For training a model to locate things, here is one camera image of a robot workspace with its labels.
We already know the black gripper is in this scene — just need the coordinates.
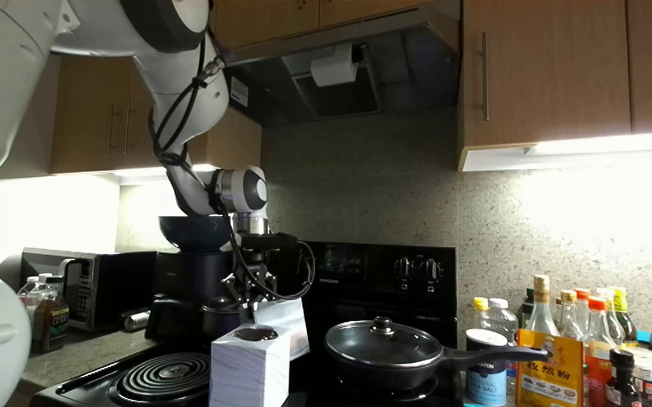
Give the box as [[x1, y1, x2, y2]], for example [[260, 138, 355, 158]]
[[224, 234, 299, 310]]

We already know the white tissue box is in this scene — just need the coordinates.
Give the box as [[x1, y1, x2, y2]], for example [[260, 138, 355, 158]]
[[253, 298, 310, 359], [208, 327, 290, 407]]

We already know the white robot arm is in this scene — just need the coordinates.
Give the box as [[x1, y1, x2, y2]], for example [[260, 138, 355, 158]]
[[0, 0, 267, 220]]

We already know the black electric stove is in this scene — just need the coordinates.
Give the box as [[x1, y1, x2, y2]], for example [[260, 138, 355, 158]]
[[29, 243, 462, 407]]

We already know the frying pan with glass lid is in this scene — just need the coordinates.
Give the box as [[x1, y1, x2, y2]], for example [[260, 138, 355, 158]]
[[324, 316, 551, 392]]

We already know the black microwave oven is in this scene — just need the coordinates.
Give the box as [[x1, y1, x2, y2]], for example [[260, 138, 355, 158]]
[[62, 252, 157, 332]]

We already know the plastic water bottle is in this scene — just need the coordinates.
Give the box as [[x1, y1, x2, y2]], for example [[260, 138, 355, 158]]
[[18, 274, 70, 353]]

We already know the range hood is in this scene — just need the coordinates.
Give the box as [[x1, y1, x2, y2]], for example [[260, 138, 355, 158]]
[[224, 5, 460, 124]]

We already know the blue lidded cup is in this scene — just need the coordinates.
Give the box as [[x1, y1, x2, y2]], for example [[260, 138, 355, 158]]
[[464, 329, 507, 407]]

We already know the yellow label sauce bottle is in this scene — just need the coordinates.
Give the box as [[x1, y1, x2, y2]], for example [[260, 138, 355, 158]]
[[516, 274, 584, 407]]

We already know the wooden upper cabinet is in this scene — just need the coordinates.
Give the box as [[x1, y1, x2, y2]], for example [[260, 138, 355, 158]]
[[213, 0, 652, 172]]

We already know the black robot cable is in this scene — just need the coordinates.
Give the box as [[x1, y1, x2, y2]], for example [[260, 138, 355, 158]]
[[148, 30, 320, 302]]

